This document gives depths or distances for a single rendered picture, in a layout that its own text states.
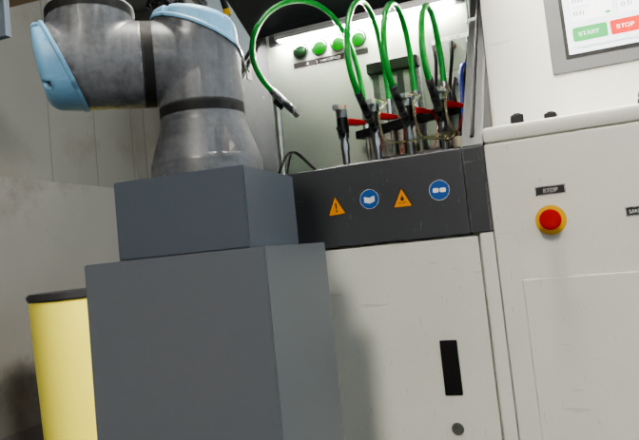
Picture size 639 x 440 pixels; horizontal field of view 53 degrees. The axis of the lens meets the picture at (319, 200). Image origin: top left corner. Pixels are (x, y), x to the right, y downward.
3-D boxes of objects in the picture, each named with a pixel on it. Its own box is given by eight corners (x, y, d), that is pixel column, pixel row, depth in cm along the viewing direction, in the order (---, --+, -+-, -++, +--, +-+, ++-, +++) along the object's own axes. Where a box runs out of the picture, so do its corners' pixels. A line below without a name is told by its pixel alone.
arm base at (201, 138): (237, 166, 77) (229, 86, 78) (128, 181, 82) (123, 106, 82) (280, 176, 92) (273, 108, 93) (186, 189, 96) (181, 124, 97)
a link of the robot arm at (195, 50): (251, 95, 83) (242, -5, 84) (145, 99, 80) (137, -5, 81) (241, 116, 95) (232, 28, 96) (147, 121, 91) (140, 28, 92)
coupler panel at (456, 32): (436, 139, 170) (423, 27, 173) (438, 141, 173) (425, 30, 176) (486, 131, 165) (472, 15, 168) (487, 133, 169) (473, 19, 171)
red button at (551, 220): (535, 236, 108) (532, 206, 109) (537, 236, 112) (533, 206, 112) (568, 233, 106) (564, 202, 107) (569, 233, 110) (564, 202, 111)
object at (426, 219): (183, 262, 139) (177, 190, 140) (194, 261, 143) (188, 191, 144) (471, 234, 116) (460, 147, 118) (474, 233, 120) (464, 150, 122)
